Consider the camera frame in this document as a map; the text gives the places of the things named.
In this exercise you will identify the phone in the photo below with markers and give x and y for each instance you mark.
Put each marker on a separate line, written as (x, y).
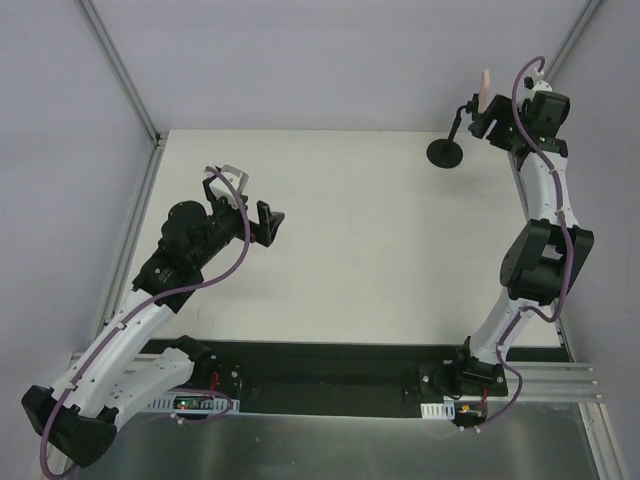
(484, 97)

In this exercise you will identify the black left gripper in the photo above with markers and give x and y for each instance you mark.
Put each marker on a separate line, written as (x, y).
(263, 224)

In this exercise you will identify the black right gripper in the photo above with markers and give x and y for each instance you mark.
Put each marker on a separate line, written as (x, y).
(490, 120)

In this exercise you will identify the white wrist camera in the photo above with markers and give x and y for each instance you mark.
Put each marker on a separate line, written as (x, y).
(536, 82)
(229, 184)

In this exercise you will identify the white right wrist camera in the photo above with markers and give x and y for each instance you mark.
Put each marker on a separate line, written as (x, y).
(536, 82)

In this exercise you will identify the white right cable duct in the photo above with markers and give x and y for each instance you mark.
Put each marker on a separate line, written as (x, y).
(438, 411)

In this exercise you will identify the aluminium frame post left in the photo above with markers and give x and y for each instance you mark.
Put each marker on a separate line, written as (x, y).
(106, 45)

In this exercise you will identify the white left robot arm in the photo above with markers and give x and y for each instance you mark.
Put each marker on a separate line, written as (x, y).
(82, 412)

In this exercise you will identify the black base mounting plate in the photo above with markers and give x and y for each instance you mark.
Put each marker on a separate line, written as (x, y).
(348, 380)

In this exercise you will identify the black phone stand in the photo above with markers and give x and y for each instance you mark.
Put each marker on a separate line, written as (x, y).
(446, 153)

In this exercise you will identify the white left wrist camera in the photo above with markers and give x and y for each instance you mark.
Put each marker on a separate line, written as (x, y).
(229, 184)

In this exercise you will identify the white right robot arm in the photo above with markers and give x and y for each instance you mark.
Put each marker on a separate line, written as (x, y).
(479, 350)

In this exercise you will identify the aluminium table rail right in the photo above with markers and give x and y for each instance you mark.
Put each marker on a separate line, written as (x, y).
(553, 247)

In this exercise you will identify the aluminium frame post right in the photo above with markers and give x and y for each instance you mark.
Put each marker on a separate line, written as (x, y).
(555, 70)

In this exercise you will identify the aluminium frame post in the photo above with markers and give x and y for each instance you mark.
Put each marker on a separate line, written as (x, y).
(555, 70)
(106, 45)

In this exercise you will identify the white left cable duct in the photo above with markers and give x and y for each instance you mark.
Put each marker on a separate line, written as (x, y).
(184, 403)

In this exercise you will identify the white cable duct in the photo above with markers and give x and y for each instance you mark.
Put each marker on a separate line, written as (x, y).
(438, 411)
(184, 403)

